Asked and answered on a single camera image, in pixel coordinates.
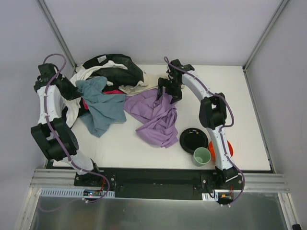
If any black mesh cloth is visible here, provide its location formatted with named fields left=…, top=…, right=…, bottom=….
left=82, top=54, right=144, bottom=86

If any beige folded cloth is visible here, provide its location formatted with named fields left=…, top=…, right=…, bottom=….
left=119, top=74, right=160, bottom=96

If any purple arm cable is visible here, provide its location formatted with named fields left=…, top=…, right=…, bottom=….
left=42, top=53, right=111, bottom=192
left=164, top=56, right=246, bottom=192

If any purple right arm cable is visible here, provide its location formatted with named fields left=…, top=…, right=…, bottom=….
left=164, top=56, right=246, bottom=192

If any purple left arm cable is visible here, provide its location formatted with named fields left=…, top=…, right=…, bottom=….
left=42, top=53, right=111, bottom=192

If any white cloth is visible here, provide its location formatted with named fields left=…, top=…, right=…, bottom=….
left=62, top=60, right=128, bottom=127

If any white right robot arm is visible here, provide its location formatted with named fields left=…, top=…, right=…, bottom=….
left=156, top=57, right=239, bottom=183

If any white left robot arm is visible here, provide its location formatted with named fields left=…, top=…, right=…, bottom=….
left=31, top=63, right=99, bottom=176

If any lilac cloth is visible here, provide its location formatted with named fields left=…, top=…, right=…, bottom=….
left=124, top=89, right=178, bottom=148

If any aluminium front rail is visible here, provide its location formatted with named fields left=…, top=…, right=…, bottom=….
left=30, top=169, right=290, bottom=193

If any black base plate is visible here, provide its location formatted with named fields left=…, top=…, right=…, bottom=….
left=74, top=168, right=243, bottom=200

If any blue-grey cloth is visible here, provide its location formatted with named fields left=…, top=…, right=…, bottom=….
left=76, top=77, right=127, bottom=138

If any orange bowl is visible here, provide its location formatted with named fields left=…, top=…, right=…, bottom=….
left=208, top=141, right=234, bottom=162

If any left aluminium frame post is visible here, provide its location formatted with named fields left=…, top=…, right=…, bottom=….
left=36, top=0, right=77, bottom=70

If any aluminium frame post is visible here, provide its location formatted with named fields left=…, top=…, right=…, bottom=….
left=242, top=0, right=290, bottom=72
left=36, top=0, right=77, bottom=70

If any magenta cloth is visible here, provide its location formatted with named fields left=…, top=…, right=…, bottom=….
left=82, top=90, right=124, bottom=110

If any pale green cup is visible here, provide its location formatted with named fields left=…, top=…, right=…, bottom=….
left=192, top=147, right=212, bottom=167

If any cream black tote bag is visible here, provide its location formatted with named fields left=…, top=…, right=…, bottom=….
left=74, top=67, right=149, bottom=95

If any right aluminium frame post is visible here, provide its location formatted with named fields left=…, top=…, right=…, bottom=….
left=242, top=0, right=290, bottom=72

